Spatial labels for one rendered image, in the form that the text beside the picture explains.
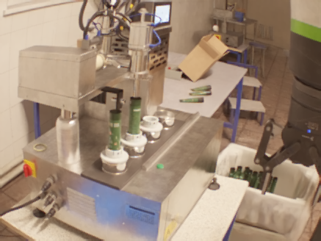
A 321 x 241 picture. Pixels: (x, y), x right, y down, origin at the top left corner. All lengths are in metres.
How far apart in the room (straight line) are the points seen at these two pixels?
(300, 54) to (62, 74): 0.69
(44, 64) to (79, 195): 0.38
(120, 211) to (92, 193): 0.09
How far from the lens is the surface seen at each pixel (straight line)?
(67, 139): 1.01
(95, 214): 1.05
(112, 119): 0.93
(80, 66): 0.92
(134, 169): 1.02
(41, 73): 1.01
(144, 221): 0.97
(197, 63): 2.73
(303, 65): 0.40
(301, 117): 0.43
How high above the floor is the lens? 1.54
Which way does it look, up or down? 23 degrees down
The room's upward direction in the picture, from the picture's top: 5 degrees clockwise
